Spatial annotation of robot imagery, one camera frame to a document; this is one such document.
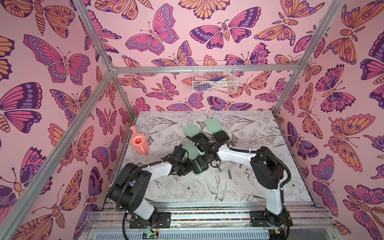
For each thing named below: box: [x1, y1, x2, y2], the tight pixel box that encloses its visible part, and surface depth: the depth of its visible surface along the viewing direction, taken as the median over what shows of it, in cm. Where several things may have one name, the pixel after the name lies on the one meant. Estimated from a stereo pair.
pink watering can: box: [129, 125, 150, 156], surface depth 93 cm
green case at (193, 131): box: [183, 123, 210, 141], surface depth 111 cm
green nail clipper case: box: [182, 142, 209, 175], surface depth 91 cm
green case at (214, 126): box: [205, 118, 230, 142], surface depth 111 cm
